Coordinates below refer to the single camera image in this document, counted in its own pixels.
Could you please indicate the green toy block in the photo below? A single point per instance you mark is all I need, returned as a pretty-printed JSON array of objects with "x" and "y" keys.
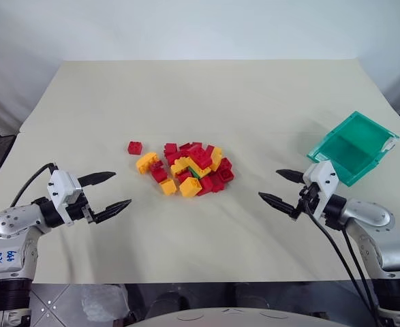
[{"x": 196, "y": 173}]

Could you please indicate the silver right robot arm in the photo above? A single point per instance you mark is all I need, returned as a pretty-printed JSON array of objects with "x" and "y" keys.
[{"x": 373, "y": 214}]

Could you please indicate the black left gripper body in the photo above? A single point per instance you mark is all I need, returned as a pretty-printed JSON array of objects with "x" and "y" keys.
[{"x": 80, "y": 209}]

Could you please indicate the red toy block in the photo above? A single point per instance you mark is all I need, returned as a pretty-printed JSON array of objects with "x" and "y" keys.
[
  {"x": 225, "y": 175},
  {"x": 190, "y": 146},
  {"x": 184, "y": 176},
  {"x": 171, "y": 149},
  {"x": 199, "y": 156},
  {"x": 135, "y": 148},
  {"x": 171, "y": 160},
  {"x": 205, "y": 185},
  {"x": 157, "y": 165},
  {"x": 218, "y": 186},
  {"x": 225, "y": 163},
  {"x": 159, "y": 175}
]

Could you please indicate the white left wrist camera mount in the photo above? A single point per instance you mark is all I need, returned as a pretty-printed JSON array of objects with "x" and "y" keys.
[{"x": 61, "y": 189}]

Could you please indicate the clear plastic bag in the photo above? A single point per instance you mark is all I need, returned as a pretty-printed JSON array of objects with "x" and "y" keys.
[{"x": 102, "y": 301}]

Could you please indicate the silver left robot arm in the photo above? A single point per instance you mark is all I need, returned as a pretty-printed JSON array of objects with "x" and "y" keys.
[{"x": 12, "y": 221}]

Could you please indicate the dark rounded shape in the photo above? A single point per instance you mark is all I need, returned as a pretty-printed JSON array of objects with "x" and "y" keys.
[{"x": 169, "y": 301}]

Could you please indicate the green plastic bin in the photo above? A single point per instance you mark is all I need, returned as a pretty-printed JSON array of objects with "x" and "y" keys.
[{"x": 353, "y": 150}]

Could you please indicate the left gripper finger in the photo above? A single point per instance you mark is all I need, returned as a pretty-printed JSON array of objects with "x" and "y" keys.
[
  {"x": 112, "y": 209},
  {"x": 97, "y": 178}
]

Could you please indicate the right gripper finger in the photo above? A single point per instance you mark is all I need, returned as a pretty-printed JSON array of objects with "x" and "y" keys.
[
  {"x": 291, "y": 175},
  {"x": 278, "y": 201}
]

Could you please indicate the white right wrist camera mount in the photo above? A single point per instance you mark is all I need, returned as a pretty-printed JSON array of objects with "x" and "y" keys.
[{"x": 325, "y": 177}]

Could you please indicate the yellow plastic toy brick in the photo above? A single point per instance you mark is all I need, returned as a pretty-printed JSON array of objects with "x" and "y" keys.
[
  {"x": 146, "y": 162},
  {"x": 190, "y": 188},
  {"x": 181, "y": 165},
  {"x": 216, "y": 155},
  {"x": 168, "y": 187}
]

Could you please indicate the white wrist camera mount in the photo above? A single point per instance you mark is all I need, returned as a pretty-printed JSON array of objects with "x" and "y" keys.
[
  {"x": 61, "y": 189},
  {"x": 325, "y": 177}
]

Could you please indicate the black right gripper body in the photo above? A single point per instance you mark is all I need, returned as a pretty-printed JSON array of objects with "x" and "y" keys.
[{"x": 307, "y": 199}]

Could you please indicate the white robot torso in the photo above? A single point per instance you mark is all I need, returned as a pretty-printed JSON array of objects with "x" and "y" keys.
[{"x": 233, "y": 316}]

